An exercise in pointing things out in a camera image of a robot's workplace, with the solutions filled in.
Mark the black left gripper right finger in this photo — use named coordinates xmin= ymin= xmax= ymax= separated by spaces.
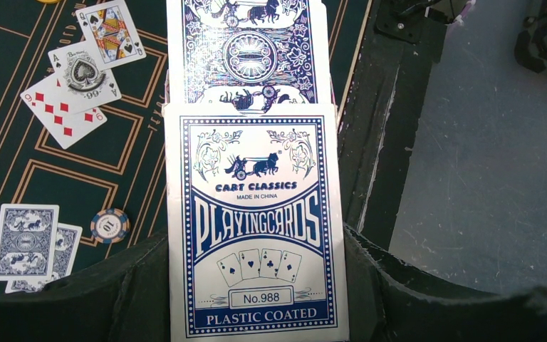
xmin=344 ymin=226 xmax=547 ymax=341

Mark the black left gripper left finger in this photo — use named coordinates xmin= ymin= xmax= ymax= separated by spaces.
xmin=0 ymin=232 xmax=170 ymax=341

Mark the blue playing card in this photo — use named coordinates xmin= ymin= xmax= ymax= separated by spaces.
xmin=5 ymin=223 xmax=83 ymax=294
xmin=0 ymin=204 xmax=60 ymax=281

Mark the blue back playing card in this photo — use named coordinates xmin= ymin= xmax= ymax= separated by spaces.
xmin=0 ymin=204 xmax=60 ymax=281

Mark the blue white card deck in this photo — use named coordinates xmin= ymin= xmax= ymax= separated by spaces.
xmin=163 ymin=1 xmax=350 ymax=341

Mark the six of diamonds card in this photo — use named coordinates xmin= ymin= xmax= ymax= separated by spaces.
xmin=20 ymin=74 xmax=107 ymax=150

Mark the ace of spades card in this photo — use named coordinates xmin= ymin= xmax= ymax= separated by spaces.
xmin=48 ymin=41 xmax=122 ymax=113

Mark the yellow big blind button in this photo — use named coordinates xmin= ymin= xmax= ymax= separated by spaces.
xmin=37 ymin=0 xmax=61 ymax=4

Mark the green poker mat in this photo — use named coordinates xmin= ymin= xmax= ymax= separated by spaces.
xmin=0 ymin=0 xmax=373 ymax=299

